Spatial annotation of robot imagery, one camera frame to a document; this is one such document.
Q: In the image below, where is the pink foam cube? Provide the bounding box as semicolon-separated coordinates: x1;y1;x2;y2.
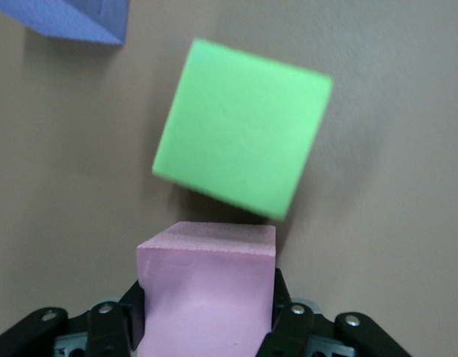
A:
135;221;277;357

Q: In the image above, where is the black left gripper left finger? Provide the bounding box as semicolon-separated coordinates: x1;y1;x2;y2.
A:
0;280;145;357

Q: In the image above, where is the purple foam cube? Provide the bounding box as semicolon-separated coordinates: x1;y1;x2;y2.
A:
0;0;129;46

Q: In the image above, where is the green foam cube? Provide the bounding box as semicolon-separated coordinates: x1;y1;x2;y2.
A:
152;37;334;223

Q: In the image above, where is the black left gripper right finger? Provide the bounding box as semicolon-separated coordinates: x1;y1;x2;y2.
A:
258;268;412;357

